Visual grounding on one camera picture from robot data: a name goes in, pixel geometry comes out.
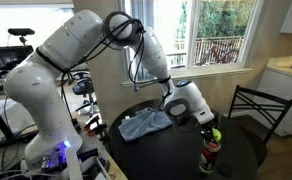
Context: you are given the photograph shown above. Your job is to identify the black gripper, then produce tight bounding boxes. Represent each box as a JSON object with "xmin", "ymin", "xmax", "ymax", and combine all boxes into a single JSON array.
[{"xmin": 199, "ymin": 121, "xmax": 223, "ymax": 143}]

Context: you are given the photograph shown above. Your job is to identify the green tennis ball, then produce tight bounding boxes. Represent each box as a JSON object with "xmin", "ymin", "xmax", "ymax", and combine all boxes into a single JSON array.
[{"xmin": 211, "ymin": 128, "xmax": 222, "ymax": 143}]

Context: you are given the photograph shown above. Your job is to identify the black round can lid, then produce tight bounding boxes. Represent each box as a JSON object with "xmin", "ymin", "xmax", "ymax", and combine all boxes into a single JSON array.
[{"xmin": 217, "ymin": 162, "xmax": 234, "ymax": 178}]

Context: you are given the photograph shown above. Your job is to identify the black wooden chair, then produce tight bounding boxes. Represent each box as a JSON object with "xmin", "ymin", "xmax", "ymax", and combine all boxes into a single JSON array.
[{"xmin": 227, "ymin": 84, "xmax": 292, "ymax": 168}]

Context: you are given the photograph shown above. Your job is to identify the blue towel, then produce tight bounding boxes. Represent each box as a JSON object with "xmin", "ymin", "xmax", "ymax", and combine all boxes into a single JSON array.
[{"xmin": 118, "ymin": 107, "xmax": 173, "ymax": 143}]

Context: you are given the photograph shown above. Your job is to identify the white kitchen counter cabinet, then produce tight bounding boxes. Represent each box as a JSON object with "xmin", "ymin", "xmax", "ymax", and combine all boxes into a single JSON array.
[{"xmin": 257, "ymin": 56, "xmax": 292, "ymax": 137}]

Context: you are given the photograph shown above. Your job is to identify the red bicycle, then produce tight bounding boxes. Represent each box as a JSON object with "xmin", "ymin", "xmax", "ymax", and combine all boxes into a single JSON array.
[{"xmin": 199, "ymin": 38, "xmax": 240, "ymax": 66}]

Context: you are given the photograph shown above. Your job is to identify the balcony railing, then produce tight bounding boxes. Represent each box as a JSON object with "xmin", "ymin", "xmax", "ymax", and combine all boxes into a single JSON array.
[{"xmin": 165, "ymin": 35, "xmax": 245, "ymax": 68}]

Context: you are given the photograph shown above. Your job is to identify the white framed window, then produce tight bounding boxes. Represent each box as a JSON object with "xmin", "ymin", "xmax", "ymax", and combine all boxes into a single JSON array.
[{"xmin": 152, "ymin": 0, "xmax": 266, "ymax": 82}]

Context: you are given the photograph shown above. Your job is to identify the black orange bar clamp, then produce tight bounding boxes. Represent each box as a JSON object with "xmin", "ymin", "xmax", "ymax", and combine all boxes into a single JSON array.
[
  {"xmin": 87, "ymin": 122, "xmax": 113, "ymax": 155},
  {"xmin": 83, "ymin": 113, "xmax": 102, "ymax": 132}
]

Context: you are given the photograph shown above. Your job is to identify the black office chair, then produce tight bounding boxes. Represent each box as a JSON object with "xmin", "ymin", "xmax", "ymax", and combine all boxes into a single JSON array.
[{"xmin": 71, "ymin": 70, "xmax": 99, "ymax": 116}]

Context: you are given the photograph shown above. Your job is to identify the grey curtain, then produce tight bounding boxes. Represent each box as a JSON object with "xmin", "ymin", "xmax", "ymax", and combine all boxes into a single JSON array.
[{"xmin": 115, "ymin": 0, "xmax": 157, "ymax": 81}]

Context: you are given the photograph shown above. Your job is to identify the black monitor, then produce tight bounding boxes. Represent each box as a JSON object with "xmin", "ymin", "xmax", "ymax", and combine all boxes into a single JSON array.
[{"xmin": 0, "ymin": 45, "xmax": 36, "ymax": 80}]

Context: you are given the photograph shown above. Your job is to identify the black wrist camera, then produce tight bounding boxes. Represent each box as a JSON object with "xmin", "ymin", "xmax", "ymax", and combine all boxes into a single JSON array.
[{"xmin": 175, "ymin": 114, "xmax": 201, "ymax": 134}]

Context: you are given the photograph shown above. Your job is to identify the black camera on stand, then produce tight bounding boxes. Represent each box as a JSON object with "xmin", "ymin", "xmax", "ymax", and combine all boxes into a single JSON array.
[{"xmin": 7, "ymin": 28, "xmax": 36, "ymax": 46}]

